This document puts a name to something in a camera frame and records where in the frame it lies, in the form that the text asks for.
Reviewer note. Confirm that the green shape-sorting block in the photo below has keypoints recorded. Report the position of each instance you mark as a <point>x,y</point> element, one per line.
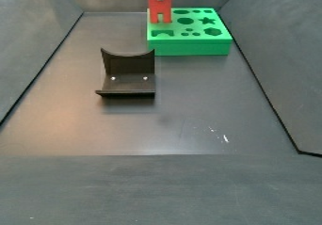
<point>196,33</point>

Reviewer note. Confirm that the red double-square peg object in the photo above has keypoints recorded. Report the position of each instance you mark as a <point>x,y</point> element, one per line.
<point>160,7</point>

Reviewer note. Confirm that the black curved holder stand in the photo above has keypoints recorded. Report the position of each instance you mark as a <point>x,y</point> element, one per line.
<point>130,74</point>

